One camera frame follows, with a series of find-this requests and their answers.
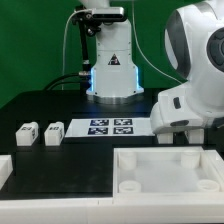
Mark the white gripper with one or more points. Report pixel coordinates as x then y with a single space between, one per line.
176 112

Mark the white front rail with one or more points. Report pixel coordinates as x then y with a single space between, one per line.
107 211

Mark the white sheet with tags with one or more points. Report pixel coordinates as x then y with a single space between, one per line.
109 127

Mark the black camera stand pole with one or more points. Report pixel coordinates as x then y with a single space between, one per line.
85 59

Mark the black camera on stand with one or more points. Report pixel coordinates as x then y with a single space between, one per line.
111 14

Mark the white square tabletop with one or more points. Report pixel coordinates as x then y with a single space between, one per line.
160 170

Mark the white right obstacle block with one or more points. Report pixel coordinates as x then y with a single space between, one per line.
214 167

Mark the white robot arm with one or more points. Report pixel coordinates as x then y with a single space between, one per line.
194 43

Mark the white obstacle block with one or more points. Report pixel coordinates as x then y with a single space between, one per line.
214 167
6 169

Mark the white left obstacle block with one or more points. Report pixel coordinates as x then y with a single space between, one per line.
6 169

